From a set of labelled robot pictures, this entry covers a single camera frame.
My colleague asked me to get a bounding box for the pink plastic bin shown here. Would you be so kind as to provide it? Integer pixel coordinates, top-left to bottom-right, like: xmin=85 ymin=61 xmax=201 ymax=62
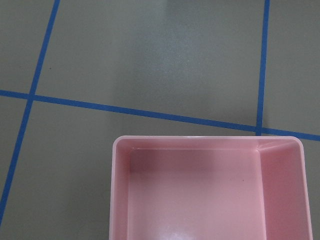
xmin=109 ymin=136 xmax=313 ymax=240

